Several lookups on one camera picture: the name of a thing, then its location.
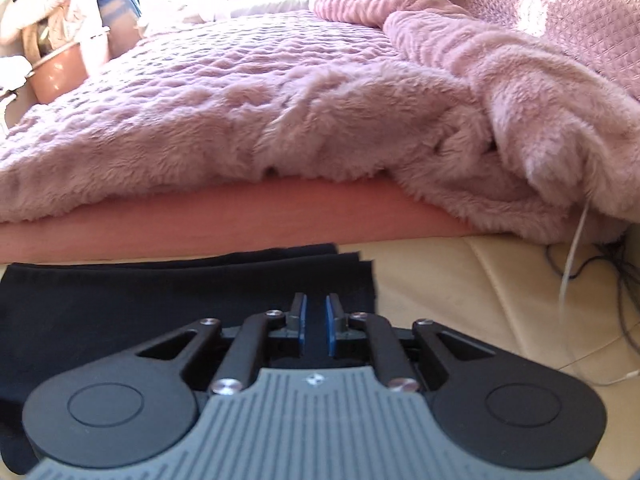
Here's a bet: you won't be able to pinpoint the white cable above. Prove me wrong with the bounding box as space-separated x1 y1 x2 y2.
556 200 640 387

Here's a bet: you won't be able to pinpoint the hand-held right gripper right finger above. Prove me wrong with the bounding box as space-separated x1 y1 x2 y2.
325 293 497 394

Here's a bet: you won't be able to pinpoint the pink quilted headboard cover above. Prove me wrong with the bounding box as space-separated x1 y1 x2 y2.
446 0 640 108

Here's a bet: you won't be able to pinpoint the pink fluffy blanket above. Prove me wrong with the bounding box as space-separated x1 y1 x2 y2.
0 0 640 242

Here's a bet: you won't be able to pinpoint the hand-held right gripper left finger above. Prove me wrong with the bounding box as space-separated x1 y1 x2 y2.
134 292 307 394

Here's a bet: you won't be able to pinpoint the black pants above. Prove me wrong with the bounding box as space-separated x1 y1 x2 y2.
0 243 377 477

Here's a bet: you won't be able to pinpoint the white cloth pile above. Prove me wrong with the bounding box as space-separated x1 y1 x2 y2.
0 0 123 53

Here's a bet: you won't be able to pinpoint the salmon pink bed sheet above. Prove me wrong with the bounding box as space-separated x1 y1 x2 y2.
0 174 483 267

